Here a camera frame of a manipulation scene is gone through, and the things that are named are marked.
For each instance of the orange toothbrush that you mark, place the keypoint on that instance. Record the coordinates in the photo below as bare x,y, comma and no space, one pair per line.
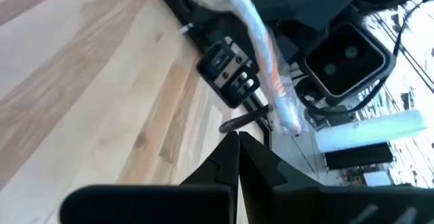
264,47

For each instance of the black cabinet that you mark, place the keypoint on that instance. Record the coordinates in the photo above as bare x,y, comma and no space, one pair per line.
359,156

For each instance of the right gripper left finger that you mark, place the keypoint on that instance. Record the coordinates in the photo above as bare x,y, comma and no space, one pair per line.
223,169

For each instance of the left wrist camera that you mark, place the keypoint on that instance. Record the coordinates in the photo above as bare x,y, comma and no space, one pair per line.
346,59

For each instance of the white building pillar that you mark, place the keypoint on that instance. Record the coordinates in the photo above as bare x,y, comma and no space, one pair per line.
369,130

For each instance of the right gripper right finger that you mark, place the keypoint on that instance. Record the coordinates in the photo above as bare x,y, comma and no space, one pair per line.
257,173

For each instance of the black frame hook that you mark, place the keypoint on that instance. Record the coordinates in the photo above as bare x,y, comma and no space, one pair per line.
244,120

